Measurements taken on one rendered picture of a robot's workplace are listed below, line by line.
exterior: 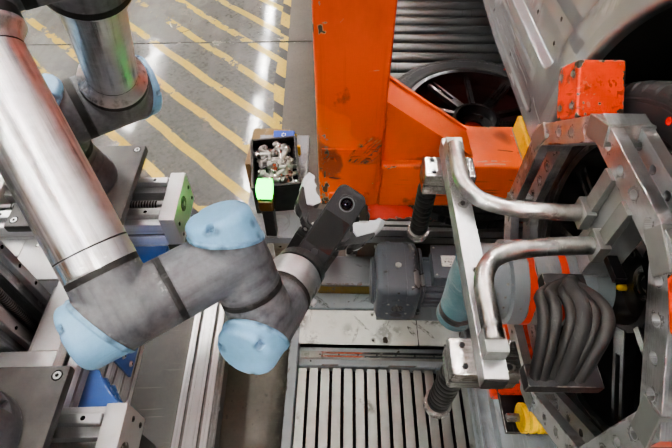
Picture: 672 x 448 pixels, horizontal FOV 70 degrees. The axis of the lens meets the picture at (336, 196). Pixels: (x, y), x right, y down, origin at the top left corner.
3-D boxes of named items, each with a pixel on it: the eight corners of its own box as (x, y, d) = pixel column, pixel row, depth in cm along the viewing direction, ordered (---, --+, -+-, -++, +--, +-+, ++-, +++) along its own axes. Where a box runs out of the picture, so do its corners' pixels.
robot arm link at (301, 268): (270, 259, 60) (324, 295, 60) (285, 239, 64) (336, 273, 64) (250, 293, 64) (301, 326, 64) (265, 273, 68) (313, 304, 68)
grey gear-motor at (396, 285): (498, 345, 152) (532, 291, 126) (367, 343, 153) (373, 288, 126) (487, 294, 164) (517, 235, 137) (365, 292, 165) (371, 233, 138)
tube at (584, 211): (588, 231, 71) (620, 184, 63) (457, 229, 71) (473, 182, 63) (555, 149, 82) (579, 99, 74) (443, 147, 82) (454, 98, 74)
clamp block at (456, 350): (513, 390, 63) (525, 375, 59) (445, 388, 64) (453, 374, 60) (505, 353, 67) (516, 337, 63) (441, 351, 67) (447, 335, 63)
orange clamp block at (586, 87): (624, 118, 74) (628, 59, 73) (573, 117, 74) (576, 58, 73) (600, 121, 81) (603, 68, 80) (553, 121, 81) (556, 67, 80)
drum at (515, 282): (592, 340, 80) (632, 300, 70) (466, 338, 81) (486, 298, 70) (568, 269, 90) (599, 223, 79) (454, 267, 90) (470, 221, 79)
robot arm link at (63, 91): (17, 142, 92) (-23, 84, 82) (88, 116, 97) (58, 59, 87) (32, 180, 86) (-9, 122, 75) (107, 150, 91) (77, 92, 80)
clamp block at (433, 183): (471, 196, 85) (478, 175, 81) (421, 195, 86) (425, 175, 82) (467, 175, 89) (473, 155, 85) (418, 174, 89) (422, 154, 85)
